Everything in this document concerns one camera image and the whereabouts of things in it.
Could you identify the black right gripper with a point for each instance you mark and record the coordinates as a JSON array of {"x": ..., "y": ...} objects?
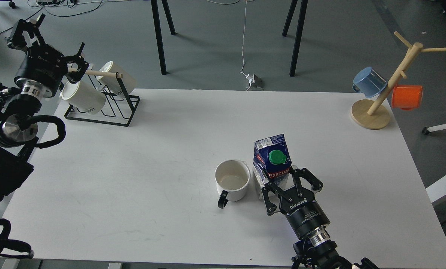
[{"x": 297, "y": 203}]

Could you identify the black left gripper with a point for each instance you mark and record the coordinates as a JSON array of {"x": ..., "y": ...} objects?
[{"x": 41, "y": 71}]

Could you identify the blue white milk carton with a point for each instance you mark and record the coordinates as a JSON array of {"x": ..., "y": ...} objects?
[{"x": 271, "y": 163}]

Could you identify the white mug with black handle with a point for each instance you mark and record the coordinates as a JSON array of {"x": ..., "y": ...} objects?
[{"x": 232, "y": 179}]

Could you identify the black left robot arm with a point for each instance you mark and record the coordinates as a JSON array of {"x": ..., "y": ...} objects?
[{"x": 22, "y": 128}]

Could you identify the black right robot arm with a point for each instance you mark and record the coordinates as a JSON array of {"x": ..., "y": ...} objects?
[{"x": 314, "y": 248}]

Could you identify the white mug on rack front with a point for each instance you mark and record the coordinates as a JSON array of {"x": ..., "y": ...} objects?
[{"x": 84, "y": 97}]

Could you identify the wooden mug tree stand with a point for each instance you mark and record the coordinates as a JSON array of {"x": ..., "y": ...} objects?
[{"x": 370, "y": 113}]

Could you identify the grey floor power socket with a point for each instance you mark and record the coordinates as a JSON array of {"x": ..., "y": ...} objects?
[{"x": 254, "y": 82}]

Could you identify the blue mug on tree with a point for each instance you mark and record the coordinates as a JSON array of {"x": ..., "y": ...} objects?
[{"x": 369, "y": 82}]

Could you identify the black table legs right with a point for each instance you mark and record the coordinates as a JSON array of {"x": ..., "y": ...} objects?
[{"x": 299, "y": 30}]

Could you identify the white chair base leg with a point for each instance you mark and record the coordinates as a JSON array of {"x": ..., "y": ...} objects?
[{"x": 428, "y": 130}]

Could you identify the orange mug on tree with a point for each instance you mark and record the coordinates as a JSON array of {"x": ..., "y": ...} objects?
[{"x": 407, "y": 97}]

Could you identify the black wire mug rack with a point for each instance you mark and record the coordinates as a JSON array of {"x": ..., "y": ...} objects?
[{"x": 120, "y": 108}]

